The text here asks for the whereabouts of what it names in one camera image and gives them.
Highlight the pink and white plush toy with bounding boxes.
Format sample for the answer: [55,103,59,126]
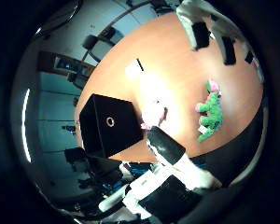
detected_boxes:
[139,99,169,131]

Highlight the green plush dinosaur toy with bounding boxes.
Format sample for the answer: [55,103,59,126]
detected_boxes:
[194,78,224,144]

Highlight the black tray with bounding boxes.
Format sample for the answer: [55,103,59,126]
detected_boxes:
[78,92,145,159]

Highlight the white paper card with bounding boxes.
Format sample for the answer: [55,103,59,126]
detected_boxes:
[124,58,145,80]

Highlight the black office chair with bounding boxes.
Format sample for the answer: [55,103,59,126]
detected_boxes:
[81,26,125,63]

